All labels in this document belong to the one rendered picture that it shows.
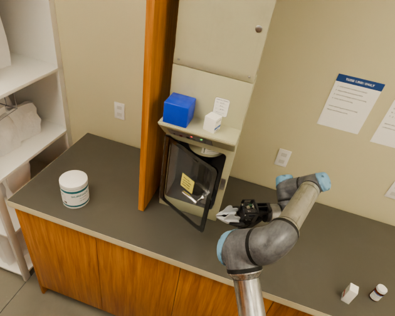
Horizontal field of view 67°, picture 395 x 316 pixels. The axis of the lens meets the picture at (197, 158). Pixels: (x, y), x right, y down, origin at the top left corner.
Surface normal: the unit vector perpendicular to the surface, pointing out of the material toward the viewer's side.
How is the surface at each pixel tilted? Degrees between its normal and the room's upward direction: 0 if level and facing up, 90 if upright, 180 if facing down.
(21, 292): 0
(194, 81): 90
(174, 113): 90
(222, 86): 90
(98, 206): 0
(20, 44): 90
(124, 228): 0
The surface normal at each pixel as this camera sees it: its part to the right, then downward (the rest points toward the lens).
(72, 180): 0.14, -0.79
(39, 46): -0.29, 0.54
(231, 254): -0.72, -0.05
